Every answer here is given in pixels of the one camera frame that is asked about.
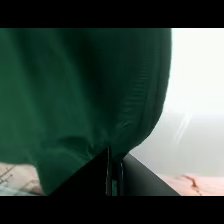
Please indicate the dark green garment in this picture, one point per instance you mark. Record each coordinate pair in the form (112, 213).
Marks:
(76, 93)

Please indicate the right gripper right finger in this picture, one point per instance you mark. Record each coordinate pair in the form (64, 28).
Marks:
(143, 181)

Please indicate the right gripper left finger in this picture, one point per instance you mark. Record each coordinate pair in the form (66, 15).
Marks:
(87, 180)

